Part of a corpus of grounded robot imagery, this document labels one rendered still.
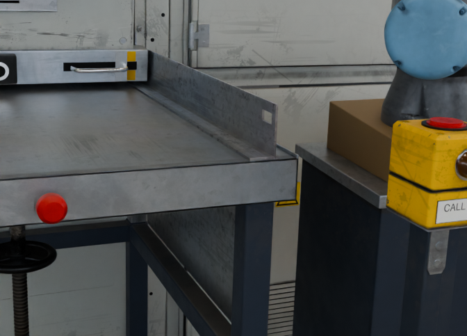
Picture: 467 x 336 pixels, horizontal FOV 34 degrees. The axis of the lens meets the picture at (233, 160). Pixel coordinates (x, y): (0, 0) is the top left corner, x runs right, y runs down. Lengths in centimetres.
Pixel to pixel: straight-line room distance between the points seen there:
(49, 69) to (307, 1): 59
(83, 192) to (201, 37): 76
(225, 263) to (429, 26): 46
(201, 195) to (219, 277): 30
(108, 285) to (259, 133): 79
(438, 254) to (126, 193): 35
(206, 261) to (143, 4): 57
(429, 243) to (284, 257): 99
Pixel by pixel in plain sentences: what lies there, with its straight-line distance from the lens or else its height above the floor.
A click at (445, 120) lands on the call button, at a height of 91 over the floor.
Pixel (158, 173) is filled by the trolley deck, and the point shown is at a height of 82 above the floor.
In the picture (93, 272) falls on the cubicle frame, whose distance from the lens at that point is 165.
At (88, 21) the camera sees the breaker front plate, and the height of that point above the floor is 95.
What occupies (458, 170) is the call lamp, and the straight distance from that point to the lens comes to 78.
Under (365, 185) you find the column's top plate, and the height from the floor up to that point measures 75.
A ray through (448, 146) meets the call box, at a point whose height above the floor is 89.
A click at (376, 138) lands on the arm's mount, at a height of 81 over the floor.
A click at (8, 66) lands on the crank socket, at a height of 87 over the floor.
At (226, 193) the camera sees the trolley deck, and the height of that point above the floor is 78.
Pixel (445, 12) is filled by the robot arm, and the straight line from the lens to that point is 98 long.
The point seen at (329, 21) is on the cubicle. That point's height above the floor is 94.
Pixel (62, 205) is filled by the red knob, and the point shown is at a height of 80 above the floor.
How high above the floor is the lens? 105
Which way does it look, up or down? 15 degrees down
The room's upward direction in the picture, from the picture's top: 2 degrees clockwise
